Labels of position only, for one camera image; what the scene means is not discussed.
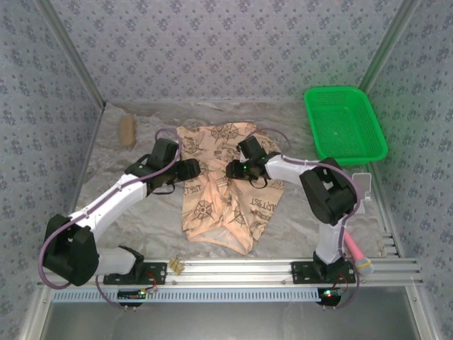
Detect peach printed t-shirt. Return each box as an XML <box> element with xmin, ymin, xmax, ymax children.
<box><xmin>176</xmin><ymin>122</ymin><xmax>286</xmax><ymax>255</ymax></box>

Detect tan oval brush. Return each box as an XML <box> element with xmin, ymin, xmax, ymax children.
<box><xmin>118</xmin><ymin>115</ymin><xmax>137</xmax><ymax>149</ymax></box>

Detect green plastic basket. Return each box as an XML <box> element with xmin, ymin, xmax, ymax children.
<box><xmin>303</xmin><ymin>86</ymin><xmax>389</xmax><ymax>166</ymax></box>

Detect gold binder clips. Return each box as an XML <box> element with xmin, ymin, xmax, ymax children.
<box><xmin>168</xmin><ymin>256</ymin><xmax>187</xmax><ymax>274</ymax></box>

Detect white phone stand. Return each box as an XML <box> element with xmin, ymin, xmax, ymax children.
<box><xmin>352</xmin><ymin>172</ymin><xmax>372</xmax><ymax>203</ymax></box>

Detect left circuit board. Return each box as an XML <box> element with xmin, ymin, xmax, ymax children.
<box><xmin>117</xmin><ymin>288</ymin><xmax>159</xmax><ymax>302</ymax></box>

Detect circuit board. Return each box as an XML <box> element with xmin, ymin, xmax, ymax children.
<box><xmin>317</xmin><ymin>288</ymin><xmax>346</xmax><ymax>305</ymax></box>
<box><xmin>117</xmin><ymin>288</ymin><xmax>159</xmax><ymax>302</ymax></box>

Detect pink toy microphone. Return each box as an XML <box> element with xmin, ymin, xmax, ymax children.
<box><xmin>345</xmin><ymin>232</ymin><xmax>374</xmax><ymax>276</ymax></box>

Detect right circuit board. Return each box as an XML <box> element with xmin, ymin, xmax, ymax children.
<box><xmin>317</xmin><ymin>288</ymin><xmax>346</xmax><ymax>305</ymax></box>

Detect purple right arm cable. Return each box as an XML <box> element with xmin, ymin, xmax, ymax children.
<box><xmin>253</xmin><ymin>127</ymin><xmax>362</xmax><ymax>259</ymax></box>

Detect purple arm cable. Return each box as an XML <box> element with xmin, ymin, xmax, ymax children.
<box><xmin>253</xmin><ymin>127</ymin><xmax>362</xmax><ymax>259</ymax></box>
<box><xmin>38</xmin><ymin>127</ymin><xmax>183</xmax><ymax>290</ymax></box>

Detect aluminium front rail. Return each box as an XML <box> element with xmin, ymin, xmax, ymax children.
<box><xmin>38</xmin><ymin>258</ymin><xmax>424</xmax><ymax>287</ymax></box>

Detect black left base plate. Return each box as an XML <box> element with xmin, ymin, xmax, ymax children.
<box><xmin>103</xmin><ymin>261</ymin><xmax>168</xmax><ymax>286</ymax></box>

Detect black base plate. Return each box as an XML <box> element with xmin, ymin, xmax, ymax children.
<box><xmin>103</xmin><ymin>261</ymin><xmax>168</xmax><ymax>286</ymax></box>
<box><xmin>290</xmin><ymin>261</ymin><xmax>357</xmax><ymax>285</ymax></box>

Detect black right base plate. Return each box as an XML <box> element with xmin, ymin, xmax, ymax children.
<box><xmin>290</xmin><ymin>261</ymin><xmax>357</xmax><ymax>285</ymax></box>

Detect white slotted cable duct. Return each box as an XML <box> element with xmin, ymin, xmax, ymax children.
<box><xmin>52</xmin><ymin>287</ymin><xmax>321</xmax><ymax>302</ymax></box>

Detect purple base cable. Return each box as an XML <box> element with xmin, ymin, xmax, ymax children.
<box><xmin>95</xmin><ymin>276</ymin><xmax>142</xmax><ymax>312</ymax></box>
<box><xmin>332</xmin><ymin>272</ymin><xmax>360</xmax><ymax>310</ymax></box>

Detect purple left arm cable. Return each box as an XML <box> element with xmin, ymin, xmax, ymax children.
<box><xmin>38</xmin><ymin>127</ymin><xmax>183</xmax><ymax>290</ymax></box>

